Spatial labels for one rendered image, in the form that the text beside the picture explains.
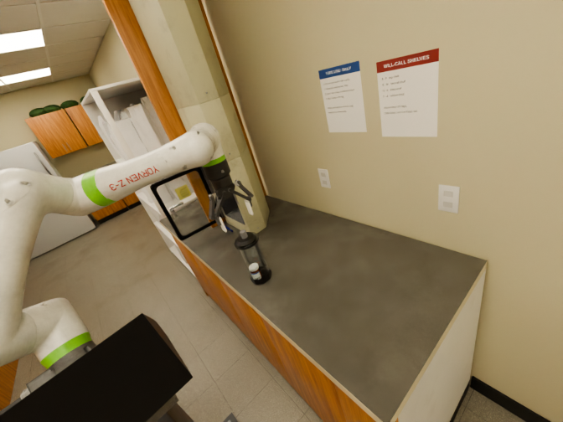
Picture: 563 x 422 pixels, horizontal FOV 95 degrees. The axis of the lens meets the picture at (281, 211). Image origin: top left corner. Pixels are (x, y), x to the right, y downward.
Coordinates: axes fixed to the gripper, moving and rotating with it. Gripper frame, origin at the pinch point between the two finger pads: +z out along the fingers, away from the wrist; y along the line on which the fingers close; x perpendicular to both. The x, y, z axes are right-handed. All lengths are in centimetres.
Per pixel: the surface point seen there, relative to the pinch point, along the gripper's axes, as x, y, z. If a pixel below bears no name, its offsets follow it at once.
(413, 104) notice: 42, -61, -26
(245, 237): 1.4, 0.1, 8.2
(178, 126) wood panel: -70, -15, -35
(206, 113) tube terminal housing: -33, -18, -40
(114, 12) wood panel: -71, -9, -91
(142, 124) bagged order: -162, -15, -39
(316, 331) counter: 40, 4, 33
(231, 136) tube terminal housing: -34, -27, -26
